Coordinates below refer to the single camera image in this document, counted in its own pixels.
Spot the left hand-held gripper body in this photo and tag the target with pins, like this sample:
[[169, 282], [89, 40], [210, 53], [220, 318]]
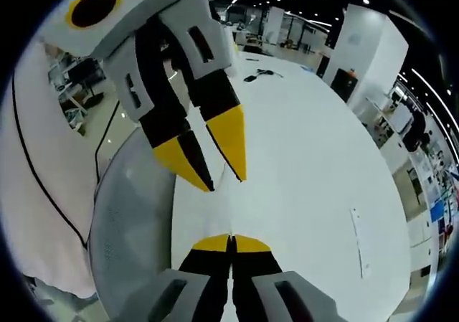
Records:
[[143, 3]]

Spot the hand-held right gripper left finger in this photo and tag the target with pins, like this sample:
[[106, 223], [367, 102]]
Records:
[[204, 279]]

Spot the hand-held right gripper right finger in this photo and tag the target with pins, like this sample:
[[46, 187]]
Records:
[[258, 264]]

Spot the small black device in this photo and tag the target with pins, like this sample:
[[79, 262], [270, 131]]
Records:
[[250, 78]]

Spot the black cabinet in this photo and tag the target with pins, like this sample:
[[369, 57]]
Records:
[[344, 84]]

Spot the white square pillar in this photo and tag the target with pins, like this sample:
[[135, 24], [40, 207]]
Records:
[[369, 53]]

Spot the person's white shirt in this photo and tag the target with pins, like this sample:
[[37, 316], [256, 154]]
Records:
[[36, 211]]

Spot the blue box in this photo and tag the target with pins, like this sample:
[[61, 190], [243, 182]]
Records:
[[437, 211]]

